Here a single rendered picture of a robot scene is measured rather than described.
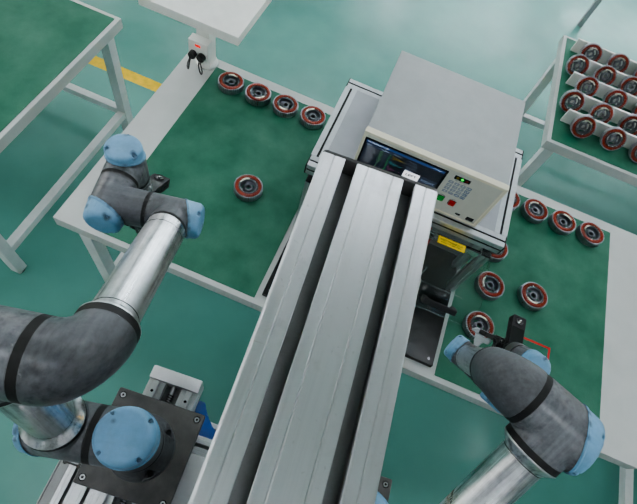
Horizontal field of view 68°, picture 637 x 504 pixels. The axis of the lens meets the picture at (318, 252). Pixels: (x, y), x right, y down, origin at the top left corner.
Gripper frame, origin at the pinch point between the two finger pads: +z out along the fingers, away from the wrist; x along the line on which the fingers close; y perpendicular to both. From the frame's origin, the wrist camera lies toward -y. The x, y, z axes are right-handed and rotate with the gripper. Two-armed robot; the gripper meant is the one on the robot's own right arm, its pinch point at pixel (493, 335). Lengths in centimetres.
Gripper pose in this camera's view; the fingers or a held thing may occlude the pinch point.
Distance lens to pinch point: 168.9
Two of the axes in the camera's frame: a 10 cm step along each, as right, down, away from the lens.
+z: 0.2, 0.0, 10.0
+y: -3.9, 9.2, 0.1
